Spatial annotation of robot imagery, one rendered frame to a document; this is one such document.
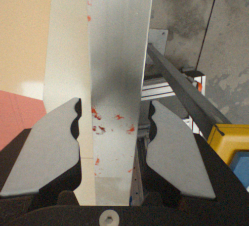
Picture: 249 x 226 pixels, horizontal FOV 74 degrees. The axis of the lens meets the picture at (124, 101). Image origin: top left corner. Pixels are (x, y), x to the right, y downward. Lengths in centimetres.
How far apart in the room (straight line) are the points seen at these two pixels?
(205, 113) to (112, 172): 24
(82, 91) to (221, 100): 136
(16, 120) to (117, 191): 13
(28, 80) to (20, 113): 4
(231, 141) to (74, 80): 19
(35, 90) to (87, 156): 9
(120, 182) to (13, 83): 14
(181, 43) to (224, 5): 30
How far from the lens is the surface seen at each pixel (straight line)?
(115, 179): 18
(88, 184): 25
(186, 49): 120
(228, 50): 133
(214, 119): 35
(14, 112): 20
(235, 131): 24
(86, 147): 20
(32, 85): 18
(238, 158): 24
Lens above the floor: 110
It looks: 62 degrees down
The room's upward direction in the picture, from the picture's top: 177 degrees clockwise
